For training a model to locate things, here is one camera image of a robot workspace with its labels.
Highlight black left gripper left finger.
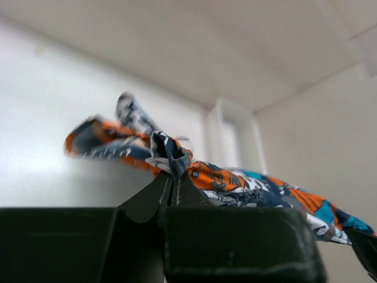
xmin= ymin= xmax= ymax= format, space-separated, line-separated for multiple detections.
xmin=1 ymin=173 xmax=172 ymax=282

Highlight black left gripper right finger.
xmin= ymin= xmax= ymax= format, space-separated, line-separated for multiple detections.
xmin=164 ymin=174 xmax=327 ymax=282

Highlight white plastic mesh basket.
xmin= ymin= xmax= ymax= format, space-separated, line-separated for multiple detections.
xmin=206 ymin=98 xmax=267 ymax=174

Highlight colourful patterned shorts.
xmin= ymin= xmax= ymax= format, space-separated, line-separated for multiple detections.
xmin=64 ymin=93 xmax=376 ymax=245

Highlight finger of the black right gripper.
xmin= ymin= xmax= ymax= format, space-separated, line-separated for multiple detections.
xmin=345 ymin=229 xmax=377 ymax=281

